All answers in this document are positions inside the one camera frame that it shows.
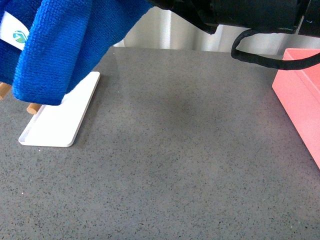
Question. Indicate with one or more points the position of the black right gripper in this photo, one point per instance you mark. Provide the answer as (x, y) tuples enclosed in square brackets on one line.
[(300, 17)]

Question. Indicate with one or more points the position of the blue microfiber cloth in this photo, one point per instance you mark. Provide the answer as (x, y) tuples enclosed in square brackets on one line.
[(66, 39)]

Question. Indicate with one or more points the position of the pink plastic bin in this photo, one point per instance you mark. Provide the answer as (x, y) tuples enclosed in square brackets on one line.
[(299, 94)]

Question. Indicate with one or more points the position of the wooden rack peg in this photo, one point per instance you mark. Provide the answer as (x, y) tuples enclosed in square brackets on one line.
[(33, 108), (4, 90)]

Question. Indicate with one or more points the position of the white rack base plate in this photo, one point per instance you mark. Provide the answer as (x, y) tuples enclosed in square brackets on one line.
[(58, 126)]

